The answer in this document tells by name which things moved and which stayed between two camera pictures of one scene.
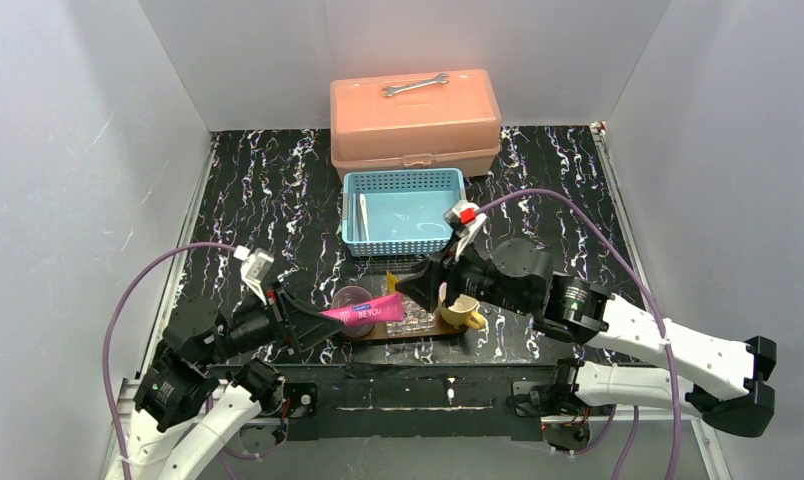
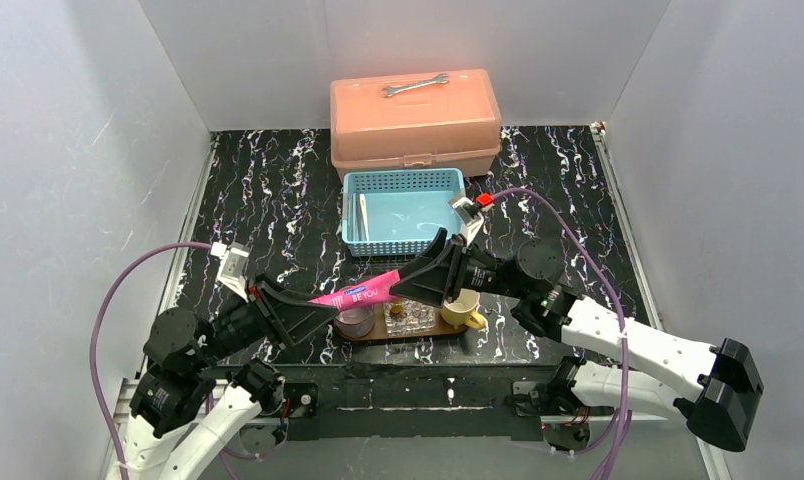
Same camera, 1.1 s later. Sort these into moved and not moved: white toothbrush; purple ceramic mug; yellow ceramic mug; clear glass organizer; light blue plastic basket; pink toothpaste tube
Moved: purple ceramic mug; pink toothpaste tube
Not moved: white toothbrush; yellow ceramic mug; light blue plastic basket; clear glass organizer
